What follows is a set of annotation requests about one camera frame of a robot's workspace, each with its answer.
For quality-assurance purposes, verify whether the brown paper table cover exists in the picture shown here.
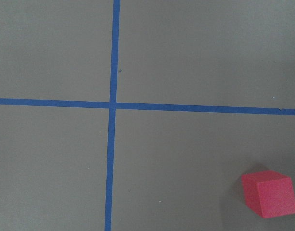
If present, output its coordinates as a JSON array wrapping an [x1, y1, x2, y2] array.
[[0, 0, 295, 231]]

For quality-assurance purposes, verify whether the red block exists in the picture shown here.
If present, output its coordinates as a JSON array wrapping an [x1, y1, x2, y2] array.
[[241, 170, 295, 218]]

